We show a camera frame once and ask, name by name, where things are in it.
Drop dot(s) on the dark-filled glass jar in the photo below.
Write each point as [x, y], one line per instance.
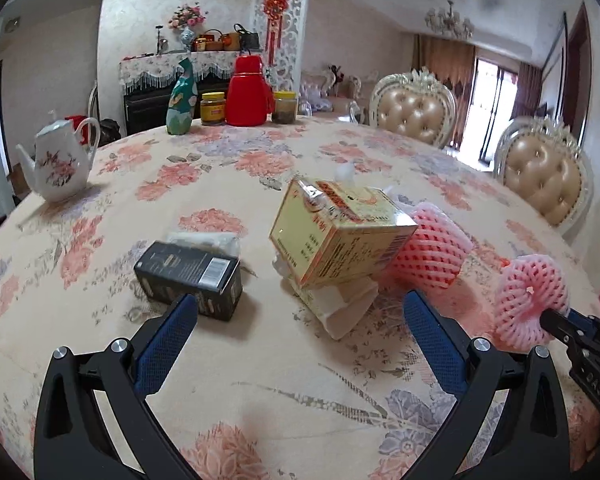
[285, 109]

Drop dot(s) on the yellow cardboard box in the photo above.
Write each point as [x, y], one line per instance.
[340, 240]

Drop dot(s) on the yellow-lid glass jar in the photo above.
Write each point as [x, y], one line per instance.
[213, 110]

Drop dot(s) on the floral tablecloth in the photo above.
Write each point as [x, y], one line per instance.
[260, 400]

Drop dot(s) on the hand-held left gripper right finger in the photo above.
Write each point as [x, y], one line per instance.
[430, 342]

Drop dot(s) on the vase with pink flowers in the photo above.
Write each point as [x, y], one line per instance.
[187, 37]

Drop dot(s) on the green painted vase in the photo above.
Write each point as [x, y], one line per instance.
[182, 105]

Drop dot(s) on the tufted beige dining chair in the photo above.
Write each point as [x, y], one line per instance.
[412, 110]
[545, 180]

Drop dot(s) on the dark wooden door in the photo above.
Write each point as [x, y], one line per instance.
[577, 70]

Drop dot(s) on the ceiling chandelier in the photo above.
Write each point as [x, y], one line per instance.
[449, 22]

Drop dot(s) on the brown basket bag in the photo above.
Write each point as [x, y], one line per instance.
[211, 42]

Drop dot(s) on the white lattice screen panel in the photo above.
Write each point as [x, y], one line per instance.
[297, 35]

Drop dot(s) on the brown patterned curtain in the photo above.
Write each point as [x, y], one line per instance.
[527, 90]
[445, 60]

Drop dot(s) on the ornate white sofa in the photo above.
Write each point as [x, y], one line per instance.
[315, 92]

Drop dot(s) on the pink foam net sleeve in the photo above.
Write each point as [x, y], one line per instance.
[430, 250]

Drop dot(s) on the white floral teapot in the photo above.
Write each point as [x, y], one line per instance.
[60, 165]

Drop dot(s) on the clear plastic wrapper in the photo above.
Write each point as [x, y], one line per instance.
[215, 241]

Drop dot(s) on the floral lace piano cover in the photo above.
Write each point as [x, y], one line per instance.
[150, 67]

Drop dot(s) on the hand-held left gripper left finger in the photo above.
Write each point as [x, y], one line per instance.
[167, 345]

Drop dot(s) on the black cardboard box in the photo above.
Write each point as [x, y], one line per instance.
[180, 265]

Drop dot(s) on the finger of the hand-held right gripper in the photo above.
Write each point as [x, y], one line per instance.
[555, 325]
[582, 321]

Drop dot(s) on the black handbag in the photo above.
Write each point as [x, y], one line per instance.
[247, 39]

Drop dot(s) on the black upright piano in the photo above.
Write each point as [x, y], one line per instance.
[145, 110]

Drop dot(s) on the red bags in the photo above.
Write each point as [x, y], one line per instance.
[72, 119]

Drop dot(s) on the glass balcony door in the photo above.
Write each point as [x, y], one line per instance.
[490, 105]

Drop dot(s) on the red thermos jug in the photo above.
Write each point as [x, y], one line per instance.
[245, 95]

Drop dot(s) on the red knot hanging ornament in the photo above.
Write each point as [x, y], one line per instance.
[275, 5]

